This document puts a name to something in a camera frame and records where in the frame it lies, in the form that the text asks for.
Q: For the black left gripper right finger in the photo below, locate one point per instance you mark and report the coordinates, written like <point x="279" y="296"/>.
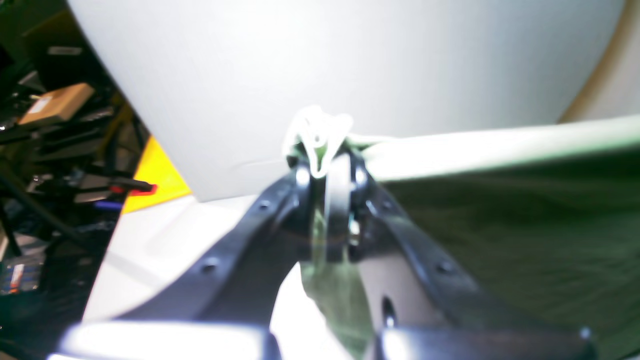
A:
<point x="424" y="305"/>

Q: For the olive green t-shirt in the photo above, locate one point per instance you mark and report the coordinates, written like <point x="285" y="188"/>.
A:
<point x="545" y="217"/>

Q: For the yellow floor object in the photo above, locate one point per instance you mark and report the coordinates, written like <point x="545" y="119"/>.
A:
<point x="156" y="169"/>

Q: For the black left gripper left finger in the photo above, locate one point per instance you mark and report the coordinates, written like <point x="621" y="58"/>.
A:
<point x="220" y="308"/>

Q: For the brown cardboard box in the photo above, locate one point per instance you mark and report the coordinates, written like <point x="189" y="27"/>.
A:
<point x="59" y="105"/>

